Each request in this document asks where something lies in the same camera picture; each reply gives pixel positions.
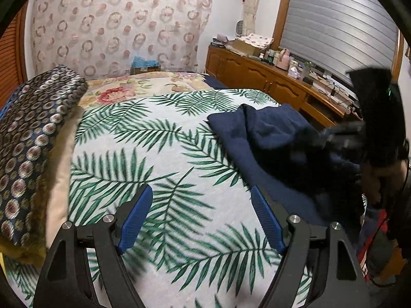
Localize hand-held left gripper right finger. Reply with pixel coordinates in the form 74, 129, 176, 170
250, 185, 370, 308

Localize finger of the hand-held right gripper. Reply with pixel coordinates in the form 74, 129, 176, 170
318, 120, 365, 151

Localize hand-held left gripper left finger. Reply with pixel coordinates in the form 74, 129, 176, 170
32, 184, 154, 308

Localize navy printed t-shirt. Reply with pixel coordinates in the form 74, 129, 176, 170
207, 103, 365, 228

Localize person's right hand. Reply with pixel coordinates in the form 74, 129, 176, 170
361, 158, 410, 207

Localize green leaf print blanket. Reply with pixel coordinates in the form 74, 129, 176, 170
5, 89, 368, 308

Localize cream pillow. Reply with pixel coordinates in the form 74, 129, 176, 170
45, 115, 85, 259

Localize pink kettle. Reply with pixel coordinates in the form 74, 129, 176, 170
276, 49, 289, 70

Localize grey window blind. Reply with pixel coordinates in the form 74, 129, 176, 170
278, 0, 399, 85

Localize wooden cabinet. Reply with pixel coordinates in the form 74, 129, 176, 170
205, 44, 363, 127

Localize white red spotted cloth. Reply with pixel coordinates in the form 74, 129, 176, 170
239, 33, 275, 47

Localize cardboard box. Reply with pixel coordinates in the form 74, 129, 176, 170
229, 38, 262, 56

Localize floral bedspread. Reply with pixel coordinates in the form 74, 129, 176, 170
77, 71, 232, 110

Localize dark circle patterned pillow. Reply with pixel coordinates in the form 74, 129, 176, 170
0, 65, 89, 249

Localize blue tissue box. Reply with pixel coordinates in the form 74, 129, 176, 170
132, 56, 161, 75

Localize cream curtain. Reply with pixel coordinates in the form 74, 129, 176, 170
241, 0, 261, 37

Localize wooden louvered door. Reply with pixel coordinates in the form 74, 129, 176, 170
0, 6, 30, 110

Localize circle patterned sheer curtain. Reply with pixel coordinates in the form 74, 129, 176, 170
30, 0, 214, 79

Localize wooden window frame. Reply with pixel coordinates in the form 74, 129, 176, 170
273, 0, 406, 85

